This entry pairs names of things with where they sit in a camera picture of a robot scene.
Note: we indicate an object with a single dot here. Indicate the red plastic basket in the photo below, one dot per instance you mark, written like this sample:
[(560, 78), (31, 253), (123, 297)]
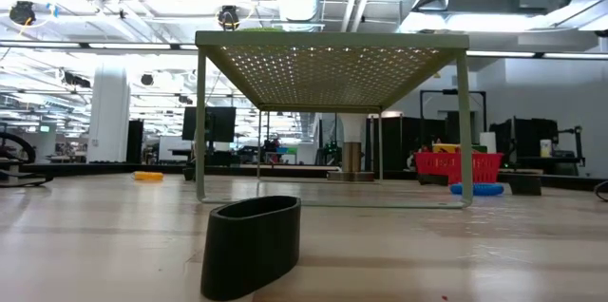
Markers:
[(437, 164)]

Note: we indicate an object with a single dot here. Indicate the black computer monitor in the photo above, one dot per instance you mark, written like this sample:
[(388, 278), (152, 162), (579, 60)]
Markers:
[(218, 124)]

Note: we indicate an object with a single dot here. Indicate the green perforated metal shelf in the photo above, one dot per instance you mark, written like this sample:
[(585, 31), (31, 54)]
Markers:
[(332, 38)]

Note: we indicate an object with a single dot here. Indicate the black ceiling device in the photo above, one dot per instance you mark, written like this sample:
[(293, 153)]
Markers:
[(147, 79), (22, 12), (229, 17)]

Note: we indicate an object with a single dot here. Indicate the black tall cabinet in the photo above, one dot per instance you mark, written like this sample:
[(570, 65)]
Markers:
[(134, 140)]

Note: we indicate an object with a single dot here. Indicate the white paper towel roll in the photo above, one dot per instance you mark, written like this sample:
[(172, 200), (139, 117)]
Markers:
[(489, 138)]

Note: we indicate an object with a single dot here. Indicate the white round column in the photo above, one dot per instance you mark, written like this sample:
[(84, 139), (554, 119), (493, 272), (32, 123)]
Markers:
[(109, 112)]

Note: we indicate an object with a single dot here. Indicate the black equipment rack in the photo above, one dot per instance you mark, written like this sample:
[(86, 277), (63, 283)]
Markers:
[(527, 136)]

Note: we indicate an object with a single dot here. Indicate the white yellow bottle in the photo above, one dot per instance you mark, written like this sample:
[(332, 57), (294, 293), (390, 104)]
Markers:
[(546, 148)]

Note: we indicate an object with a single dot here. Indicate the black metal table frame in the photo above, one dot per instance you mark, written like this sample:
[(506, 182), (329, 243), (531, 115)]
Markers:
[(294, 169)]

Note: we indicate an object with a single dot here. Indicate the black rig frame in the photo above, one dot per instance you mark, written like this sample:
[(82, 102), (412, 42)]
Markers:
[(451, 91)]

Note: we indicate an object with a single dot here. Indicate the black camera stand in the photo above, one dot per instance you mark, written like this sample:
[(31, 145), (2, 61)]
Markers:
[(578, 143)]

